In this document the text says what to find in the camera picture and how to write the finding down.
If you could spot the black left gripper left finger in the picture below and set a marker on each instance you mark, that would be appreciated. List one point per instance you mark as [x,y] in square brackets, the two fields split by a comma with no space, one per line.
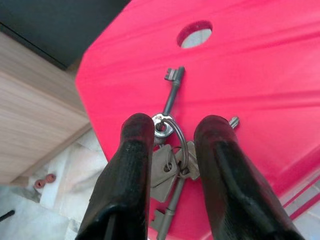
[120,185]

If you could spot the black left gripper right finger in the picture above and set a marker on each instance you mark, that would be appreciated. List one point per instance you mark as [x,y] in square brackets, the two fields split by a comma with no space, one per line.
[232,180]

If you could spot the flat silver door key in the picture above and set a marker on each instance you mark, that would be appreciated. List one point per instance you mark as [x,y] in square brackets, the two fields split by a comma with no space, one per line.
[162,175]

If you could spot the grey skeleton key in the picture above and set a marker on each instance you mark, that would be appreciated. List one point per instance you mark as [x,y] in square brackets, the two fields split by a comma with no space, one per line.
[172,202]

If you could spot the red plastic stool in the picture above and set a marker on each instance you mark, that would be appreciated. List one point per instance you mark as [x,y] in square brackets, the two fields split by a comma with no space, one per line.
[215,95]

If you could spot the long dark skeleton key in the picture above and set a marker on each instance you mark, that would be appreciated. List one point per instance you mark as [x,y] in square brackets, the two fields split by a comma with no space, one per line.
[172,92]

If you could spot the light wooden cabinet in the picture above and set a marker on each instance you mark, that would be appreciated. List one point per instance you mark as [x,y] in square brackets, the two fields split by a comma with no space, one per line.
[32,112]

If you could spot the black rod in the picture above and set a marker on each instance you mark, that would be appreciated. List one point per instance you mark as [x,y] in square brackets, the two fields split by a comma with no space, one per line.
[6,215]

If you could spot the dark cabinet top panel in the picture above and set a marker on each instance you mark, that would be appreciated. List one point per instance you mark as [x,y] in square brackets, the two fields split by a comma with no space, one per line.
[50,27]

